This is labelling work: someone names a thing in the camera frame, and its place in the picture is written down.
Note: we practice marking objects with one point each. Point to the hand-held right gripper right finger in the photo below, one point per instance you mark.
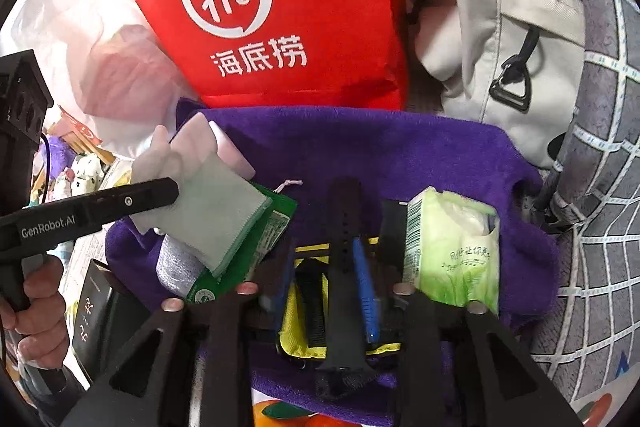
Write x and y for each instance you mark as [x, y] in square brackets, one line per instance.
[367, 307]

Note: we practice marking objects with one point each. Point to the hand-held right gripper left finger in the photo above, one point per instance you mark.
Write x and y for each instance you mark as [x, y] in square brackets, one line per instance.
[280, 297]

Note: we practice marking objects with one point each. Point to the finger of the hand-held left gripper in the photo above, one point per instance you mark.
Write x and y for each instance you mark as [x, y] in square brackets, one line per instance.
[135, 202]

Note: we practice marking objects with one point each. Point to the yellow black pouch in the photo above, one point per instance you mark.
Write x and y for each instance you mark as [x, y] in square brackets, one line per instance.
[287, 332]

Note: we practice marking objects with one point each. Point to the white cloth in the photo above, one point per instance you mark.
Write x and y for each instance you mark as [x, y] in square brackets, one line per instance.
[170, 157]

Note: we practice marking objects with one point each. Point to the green packet of cloths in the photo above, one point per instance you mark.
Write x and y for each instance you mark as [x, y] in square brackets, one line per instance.
[225, 217]

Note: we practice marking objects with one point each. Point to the green tissue packet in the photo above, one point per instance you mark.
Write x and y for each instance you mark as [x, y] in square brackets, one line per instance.
[450, 257]

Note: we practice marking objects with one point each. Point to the person's left hand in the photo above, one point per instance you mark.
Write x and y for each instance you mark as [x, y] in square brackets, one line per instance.
[45, 317]

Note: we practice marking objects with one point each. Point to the white spotted plush toy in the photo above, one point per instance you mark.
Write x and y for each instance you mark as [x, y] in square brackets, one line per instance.
[85, 172]

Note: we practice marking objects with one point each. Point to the white plastic bag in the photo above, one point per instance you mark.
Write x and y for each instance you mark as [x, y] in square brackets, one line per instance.
[100, 57]

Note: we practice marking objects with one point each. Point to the fruit-print tablecloth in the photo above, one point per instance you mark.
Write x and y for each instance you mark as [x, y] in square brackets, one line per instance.
[280, 414]

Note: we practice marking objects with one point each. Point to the brown rectangular box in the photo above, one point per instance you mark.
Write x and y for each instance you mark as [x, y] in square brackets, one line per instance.
[100, 317]

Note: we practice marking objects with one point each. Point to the purple towel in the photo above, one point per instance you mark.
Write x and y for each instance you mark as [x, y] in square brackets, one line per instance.
[400, 147]

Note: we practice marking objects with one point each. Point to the red paper bag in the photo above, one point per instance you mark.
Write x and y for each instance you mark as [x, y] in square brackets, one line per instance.
[310, 7]

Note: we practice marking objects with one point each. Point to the grey checked cushion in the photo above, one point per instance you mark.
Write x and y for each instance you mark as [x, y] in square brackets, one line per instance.
[600, 132]

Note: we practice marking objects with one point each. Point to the beige fabric bag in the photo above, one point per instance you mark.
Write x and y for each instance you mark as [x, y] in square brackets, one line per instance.
[475, 32]

